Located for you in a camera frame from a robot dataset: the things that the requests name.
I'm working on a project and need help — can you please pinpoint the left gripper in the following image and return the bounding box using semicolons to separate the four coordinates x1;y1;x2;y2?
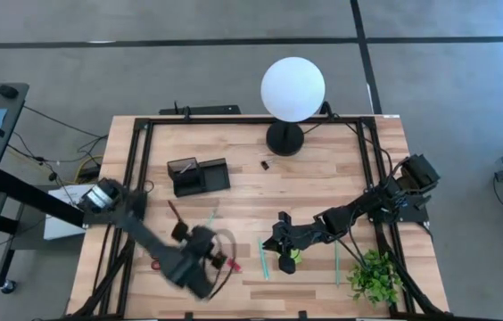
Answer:
170;221;229;268

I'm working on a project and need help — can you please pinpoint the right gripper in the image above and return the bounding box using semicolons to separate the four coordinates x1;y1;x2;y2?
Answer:
261;212;326;276

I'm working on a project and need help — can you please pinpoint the brown pencil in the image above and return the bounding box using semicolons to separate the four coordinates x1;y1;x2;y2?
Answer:
167;199;186;226

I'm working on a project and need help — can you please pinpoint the black mesh desk organizer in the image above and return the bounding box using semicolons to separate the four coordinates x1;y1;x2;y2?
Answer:
166;156;232;199

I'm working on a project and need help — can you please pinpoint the green artificial plant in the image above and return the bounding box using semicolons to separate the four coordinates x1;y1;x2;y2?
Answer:
346;249;405;309

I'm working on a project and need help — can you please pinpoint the black power strip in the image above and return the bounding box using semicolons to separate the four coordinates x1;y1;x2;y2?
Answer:
159;104;243;116

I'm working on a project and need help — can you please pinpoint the white cardboard box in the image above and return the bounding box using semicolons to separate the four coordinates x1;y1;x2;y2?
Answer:
44;184;96;242

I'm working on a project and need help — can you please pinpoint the white globe table lamp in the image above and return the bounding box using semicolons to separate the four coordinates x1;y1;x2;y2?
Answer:
260;56;326;157

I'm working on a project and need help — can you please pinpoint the dark grey side desk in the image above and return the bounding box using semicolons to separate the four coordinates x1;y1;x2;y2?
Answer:
0;82;87;298

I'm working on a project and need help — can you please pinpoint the black aluminium table frame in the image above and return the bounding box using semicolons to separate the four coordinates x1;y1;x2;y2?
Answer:
66;113;451;321

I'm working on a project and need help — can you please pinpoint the yellow floor cable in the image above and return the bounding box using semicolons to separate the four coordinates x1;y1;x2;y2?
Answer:
72;154;104;184

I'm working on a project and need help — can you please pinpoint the black floor cable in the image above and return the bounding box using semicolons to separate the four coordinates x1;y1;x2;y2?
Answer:
8;104;110;179

